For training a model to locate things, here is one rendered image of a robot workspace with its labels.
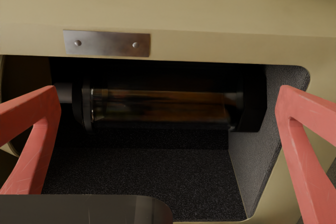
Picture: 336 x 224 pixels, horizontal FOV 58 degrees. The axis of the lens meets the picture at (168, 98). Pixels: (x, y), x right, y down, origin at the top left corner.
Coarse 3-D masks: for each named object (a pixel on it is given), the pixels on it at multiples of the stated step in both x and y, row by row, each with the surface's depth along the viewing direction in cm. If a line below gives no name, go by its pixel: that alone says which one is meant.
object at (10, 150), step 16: (0, 64) 32; (16, 64) 45; (32, 64) 46; (48, 64) 47; (0, 80) 31; (16, 80) 46; (32, 80) 47; (48, 80) 48; (0, 96) 31; (16, 96) 46; (16, 144) 41
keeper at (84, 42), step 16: (64, 32) 25; (80, 32) 25; (96, 32) 25; (112, 32) 25; (128, 32) 25; (80, 48) 26; (96, 48) 26; (112, 48) 26; (128, 48) 26; (144, 48) 26
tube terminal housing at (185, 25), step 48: (0, 0) 27; (48, 0) 28; (96, 0) 29; (144, 0) 30; (192, 0) 31; (240, 0) 32; (288, 0) 33; (0, 48) 25; (48, 48) 26; (192, 48) 26; (240, 48) 26; (288, 48) 27; (288, 192) 40
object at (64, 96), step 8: (80, 64) 38; (80, 72) 37; (72, 80) 37; (80, 80) 36; (56, 88) 39; (64, 88) 39; (72, 88) 37; (64, 96) 39; (72, 96) 37; (72, 104) 37; (80, 112) 37; (80, 120) 38
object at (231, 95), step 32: (96, 64) 38; (128, 64) 38; (160, 64) 39; (192, 64) 39; (224, 64) 40; (96, 96) 36; (128, 96) 36; (160, 96) 37; (192, 96) 37; (224, 96) 37; (96, 128) 39; (160, 128) 40; (192, 128) 40; (224, 128) 40
